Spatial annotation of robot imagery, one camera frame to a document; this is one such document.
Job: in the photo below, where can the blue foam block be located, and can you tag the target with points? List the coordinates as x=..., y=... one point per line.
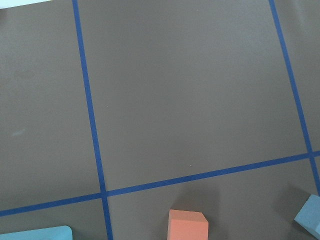
x=309, y=216

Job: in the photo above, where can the teal plastic bin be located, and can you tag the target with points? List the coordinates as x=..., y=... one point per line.
x=51, y=233

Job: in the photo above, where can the orange foam block left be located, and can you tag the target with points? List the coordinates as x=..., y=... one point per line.
x=187, y=225

